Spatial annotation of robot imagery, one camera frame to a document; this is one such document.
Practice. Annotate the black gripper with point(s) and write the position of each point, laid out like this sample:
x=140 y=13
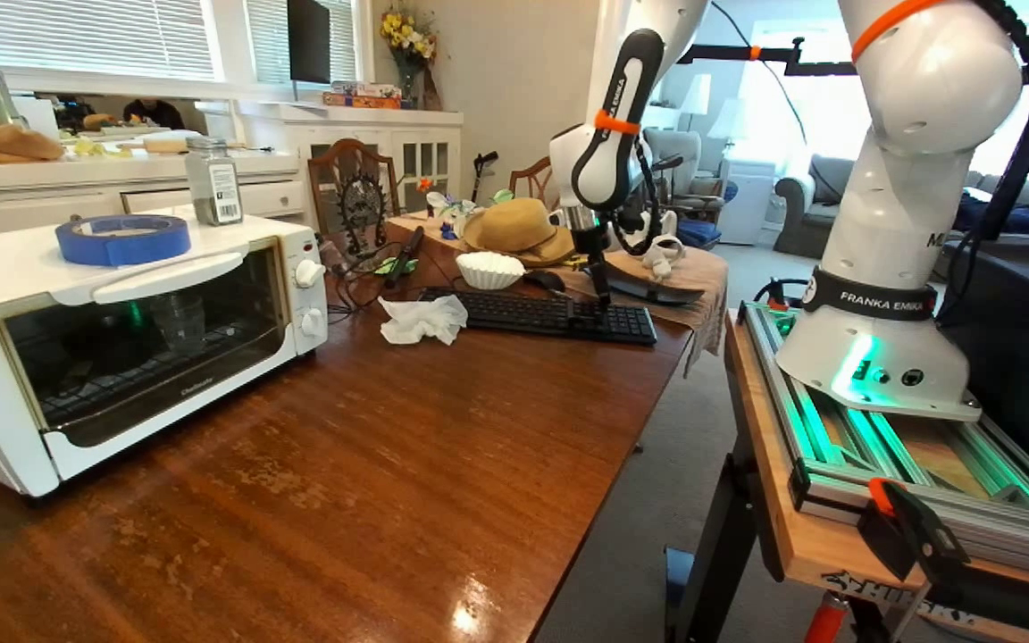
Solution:
x=589 y=234

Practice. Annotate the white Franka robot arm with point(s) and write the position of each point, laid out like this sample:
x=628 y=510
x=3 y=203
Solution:
x=929 y=143

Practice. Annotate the flat black case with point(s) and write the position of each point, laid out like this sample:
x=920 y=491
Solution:
x=658 y=291

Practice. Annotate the black computer keyboard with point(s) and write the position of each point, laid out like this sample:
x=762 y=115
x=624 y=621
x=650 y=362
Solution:
x=538 y=315

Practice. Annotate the white handheld controllers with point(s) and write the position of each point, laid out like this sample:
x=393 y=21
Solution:
x=662 y=252

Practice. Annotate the brown stuffed toy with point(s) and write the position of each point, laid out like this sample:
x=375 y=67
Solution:
x=516 y=225

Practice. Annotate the white fluted bowl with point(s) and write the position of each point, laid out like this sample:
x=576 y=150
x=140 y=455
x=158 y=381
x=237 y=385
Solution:
x=489 y=272

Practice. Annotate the brown wooden chair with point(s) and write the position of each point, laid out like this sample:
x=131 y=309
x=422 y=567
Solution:
x=528 y=179

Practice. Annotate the crumpled white tissue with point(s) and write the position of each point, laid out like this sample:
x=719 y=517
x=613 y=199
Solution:
x=427 y=318

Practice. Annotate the grey armchair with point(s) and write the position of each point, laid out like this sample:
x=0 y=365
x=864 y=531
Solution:
x=806 y=210

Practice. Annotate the white cabinet with glass doors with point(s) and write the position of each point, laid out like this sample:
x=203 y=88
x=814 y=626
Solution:
x=419 y=148

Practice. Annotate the ornate dark wooden chair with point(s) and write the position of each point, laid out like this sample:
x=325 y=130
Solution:
x=353 y=199

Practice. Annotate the yellow flowers in vase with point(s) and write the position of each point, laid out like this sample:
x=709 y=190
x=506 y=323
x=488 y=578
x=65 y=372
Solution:
x=409 y=55

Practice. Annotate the workbench with aluminium rails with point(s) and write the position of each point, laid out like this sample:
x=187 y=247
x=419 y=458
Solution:
x=895 y=478

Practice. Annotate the black monitor screen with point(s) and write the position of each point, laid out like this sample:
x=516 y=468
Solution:
x=308 y=38

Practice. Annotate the clear glass jar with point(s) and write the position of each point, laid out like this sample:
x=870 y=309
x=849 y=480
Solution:
x=214 y=184

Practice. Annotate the blue tape roll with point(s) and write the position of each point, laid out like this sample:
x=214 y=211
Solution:
x=123 y=252

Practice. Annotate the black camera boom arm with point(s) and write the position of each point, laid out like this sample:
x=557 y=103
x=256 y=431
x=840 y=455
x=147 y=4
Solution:
x=777 y=55

